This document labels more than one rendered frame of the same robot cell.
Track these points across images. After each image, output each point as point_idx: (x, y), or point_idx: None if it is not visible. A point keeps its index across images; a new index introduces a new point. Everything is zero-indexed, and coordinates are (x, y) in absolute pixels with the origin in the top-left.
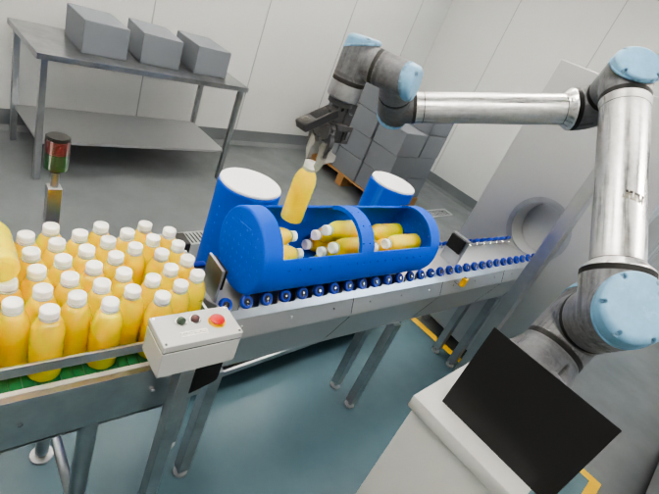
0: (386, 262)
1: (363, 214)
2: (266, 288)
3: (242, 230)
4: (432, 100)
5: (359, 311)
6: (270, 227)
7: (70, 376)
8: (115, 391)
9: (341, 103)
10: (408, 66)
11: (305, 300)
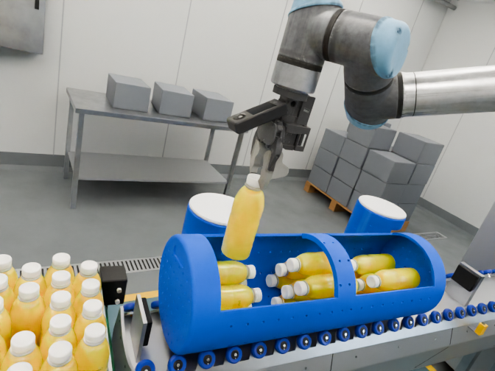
0: (374, 308)
1: (339, 244)
2: (199, 349)
3: (175, 267)
4: (428, 79)
5: (342, 369)
6: (203, 266)
7: None
8: None
9: (289, 93)
10: (384, 21)
11: (264, 358)
